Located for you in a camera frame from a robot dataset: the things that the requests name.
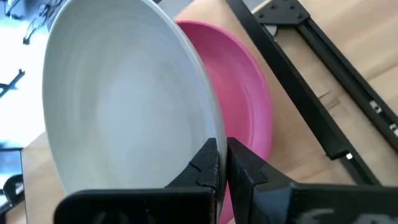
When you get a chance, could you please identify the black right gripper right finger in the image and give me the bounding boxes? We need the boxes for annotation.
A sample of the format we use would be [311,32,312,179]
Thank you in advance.
[226,136,398,224]

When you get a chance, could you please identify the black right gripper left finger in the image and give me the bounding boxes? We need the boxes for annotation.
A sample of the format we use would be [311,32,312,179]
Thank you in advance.
[53,138,220,224]

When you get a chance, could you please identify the magenta plate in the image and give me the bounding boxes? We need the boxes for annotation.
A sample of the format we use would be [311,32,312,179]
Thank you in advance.
[175,20,274,224]

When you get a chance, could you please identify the grey-green plate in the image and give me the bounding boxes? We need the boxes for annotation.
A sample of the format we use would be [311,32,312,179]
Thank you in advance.
[42,0,228,215]

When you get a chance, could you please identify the black aluminium table frame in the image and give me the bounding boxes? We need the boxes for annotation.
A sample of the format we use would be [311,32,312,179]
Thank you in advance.
[226,0,398,187]

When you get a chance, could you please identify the black T-handle clamp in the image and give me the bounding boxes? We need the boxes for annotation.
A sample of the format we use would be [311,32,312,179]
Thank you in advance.
[0,68,25,99]

